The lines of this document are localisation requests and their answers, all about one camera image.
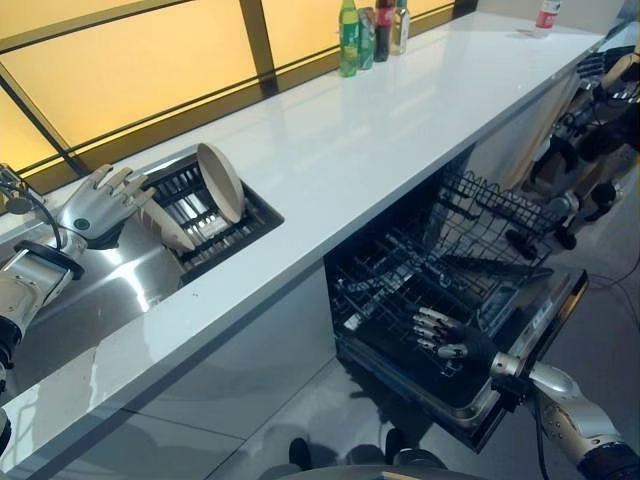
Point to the brown window frame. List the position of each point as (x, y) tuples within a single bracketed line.
[(150, 75)]

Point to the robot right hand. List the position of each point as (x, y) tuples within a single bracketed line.
[(475, 345)]

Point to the chrome faucet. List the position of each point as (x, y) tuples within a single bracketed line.
[(17, 192)]

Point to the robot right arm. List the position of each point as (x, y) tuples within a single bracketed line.
[(575, 405)]

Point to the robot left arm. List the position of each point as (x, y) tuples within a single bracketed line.
[(35, 285)]

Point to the beige plate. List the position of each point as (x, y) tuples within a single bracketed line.
[(220, 180), (167, 227)]

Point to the green drink can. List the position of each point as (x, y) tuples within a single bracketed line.
[(365, 40)]

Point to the robot own body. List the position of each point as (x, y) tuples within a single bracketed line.
[(365, 457)]

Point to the pale yellow drink bottle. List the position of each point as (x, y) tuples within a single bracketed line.
[(399, 30)]

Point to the dark cola bottle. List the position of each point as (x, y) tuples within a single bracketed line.
[(382, 35)]

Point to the green soda bottle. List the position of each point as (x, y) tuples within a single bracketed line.
[(348, 40)]

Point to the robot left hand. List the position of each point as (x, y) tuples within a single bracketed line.
[(87, 212)]

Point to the red label water bottle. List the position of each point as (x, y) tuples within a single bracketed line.
[(547, 14)]

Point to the black dish rack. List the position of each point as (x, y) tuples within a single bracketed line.
[(225, 225)]

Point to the stainless steel sink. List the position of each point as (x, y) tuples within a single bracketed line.
[(110, 285)]

